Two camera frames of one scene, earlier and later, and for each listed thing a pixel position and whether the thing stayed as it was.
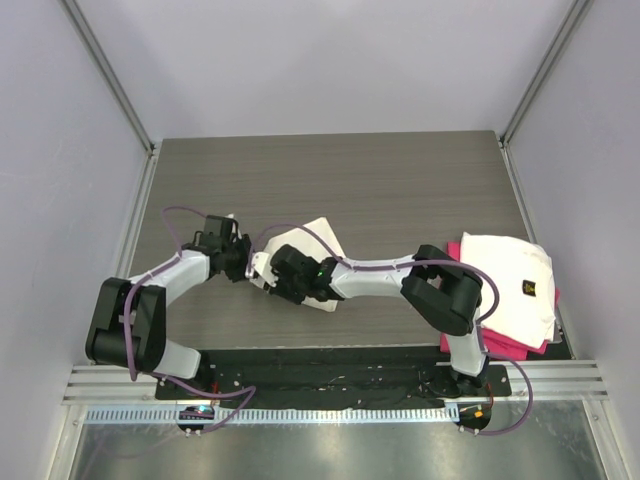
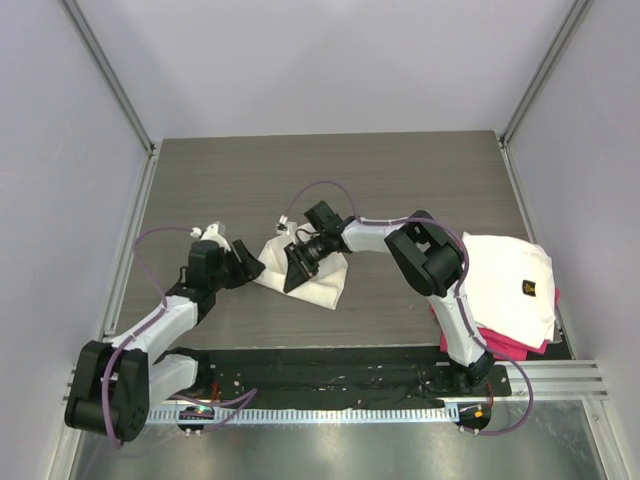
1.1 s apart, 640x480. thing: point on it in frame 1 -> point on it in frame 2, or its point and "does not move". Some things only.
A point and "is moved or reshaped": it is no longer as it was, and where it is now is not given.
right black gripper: (299, 298) -> (299, 270)
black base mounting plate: (330, 377) does not move
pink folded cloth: (500, 345) does not move
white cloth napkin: (307, 243) is moved or reshaped
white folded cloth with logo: (524, 275) does not move
